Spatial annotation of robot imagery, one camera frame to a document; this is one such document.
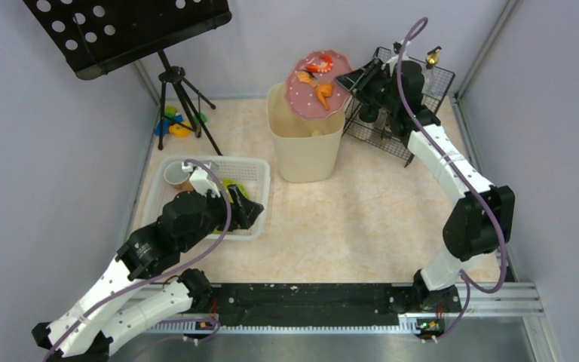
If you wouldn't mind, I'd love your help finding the spice jar black lid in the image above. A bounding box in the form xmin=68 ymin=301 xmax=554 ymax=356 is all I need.
xmin=358 ymin=104 xmax=380 ymax=124

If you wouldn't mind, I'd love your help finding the green dotted plate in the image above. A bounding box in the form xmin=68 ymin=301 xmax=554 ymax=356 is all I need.
xmin=212 ymin=182 xmax=255 ymax=233

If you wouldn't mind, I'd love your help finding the black wire rack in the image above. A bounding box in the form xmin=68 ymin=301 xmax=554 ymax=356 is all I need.
xmin=344 ymin=47 xmax=455 ymax=164

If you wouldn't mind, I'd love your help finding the white plastic basket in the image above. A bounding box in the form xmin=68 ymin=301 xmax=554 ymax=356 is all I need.
xmin=137 ymin=155 xmax=271 ymax=241

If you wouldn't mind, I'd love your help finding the clear bottle gold pump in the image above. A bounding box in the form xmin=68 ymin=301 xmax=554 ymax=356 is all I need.
xmin=422 ymin=46 xmax=442 ymax=96

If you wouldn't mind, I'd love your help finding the pink floral mug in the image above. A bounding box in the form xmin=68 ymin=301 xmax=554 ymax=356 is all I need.
xmin=164 ymin=161 xmax=194 ymax=192

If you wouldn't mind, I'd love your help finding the pink dotted plate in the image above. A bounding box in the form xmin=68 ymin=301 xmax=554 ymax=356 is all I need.
xmin=283 ymin=49 xmax=352 ymax=119

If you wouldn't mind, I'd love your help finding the cream plastic waste bin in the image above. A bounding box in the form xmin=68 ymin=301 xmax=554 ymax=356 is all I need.
xmin=267 ymin=83 xmax=345 ymax=183

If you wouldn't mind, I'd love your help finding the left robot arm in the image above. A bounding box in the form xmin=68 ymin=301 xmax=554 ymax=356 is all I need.
xmin=32 ymin=185 xmax=265 ymax=361

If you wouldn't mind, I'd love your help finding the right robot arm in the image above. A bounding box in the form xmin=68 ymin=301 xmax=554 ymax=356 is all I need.
xmin=335 ymin=59 xmax=516 ymax=310

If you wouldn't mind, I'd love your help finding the red shrimp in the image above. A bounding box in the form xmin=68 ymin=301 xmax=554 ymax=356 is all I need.
xmin=305 ymin=54 xmax=333 ymax=74

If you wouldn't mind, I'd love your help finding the orange fried drumstick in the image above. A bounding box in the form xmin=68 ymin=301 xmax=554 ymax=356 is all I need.
xmin=314 ymin=82 xmax=333 ymax=111

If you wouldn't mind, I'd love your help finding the fried shrimp piece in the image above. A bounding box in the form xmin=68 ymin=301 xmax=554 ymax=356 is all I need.
xmin=295 ymin=70 xmax=318 ymax=88

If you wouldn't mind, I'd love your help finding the yellow toy block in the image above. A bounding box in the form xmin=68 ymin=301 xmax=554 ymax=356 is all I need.
xmin=168 ymin=122 xmax=193 ymax=138

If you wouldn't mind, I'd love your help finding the green toy block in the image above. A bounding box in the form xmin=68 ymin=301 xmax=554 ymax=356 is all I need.
xmin=164 ymin=106 xmax=177 ymax=118

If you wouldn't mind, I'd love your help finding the black perforated music stand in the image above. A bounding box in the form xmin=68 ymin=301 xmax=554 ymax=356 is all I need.
xmin=24 ymin=0 xmax=232 ymax=155

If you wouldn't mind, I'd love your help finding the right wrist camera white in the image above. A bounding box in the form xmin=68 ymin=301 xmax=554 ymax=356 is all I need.
xmin=383 ymin=40 xmax=411 ymax=72

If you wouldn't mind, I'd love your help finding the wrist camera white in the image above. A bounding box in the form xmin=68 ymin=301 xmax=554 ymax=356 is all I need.
xmin=182 ymin=162 xmax=220 ymax=198
xmin=383 ymin=40 xmax=411 ymax=72

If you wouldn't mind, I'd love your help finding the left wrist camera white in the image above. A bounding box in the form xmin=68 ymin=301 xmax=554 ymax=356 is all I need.
xmin=182 ymin=162 xmax=220 ymax=198

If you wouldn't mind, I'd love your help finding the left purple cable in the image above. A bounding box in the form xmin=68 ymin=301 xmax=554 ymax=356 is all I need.
xmin=41 ymin=158 xmax=233 ymax=362

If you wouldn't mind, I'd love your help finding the purple cable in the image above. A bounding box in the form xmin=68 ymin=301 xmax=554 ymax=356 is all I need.
xmin=41 ymin=158 xmax=233 ymax=362
xmin=395 ymin=17 xmax=509 ymax=343

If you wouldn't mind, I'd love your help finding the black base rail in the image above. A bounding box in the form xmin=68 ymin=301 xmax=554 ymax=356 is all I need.
xmin=190 ymin=282 xmax=462 ymax=331

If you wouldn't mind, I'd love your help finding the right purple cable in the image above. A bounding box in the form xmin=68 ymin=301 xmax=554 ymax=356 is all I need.
xmin=395 ymin=17 xmax=509 ymax=343

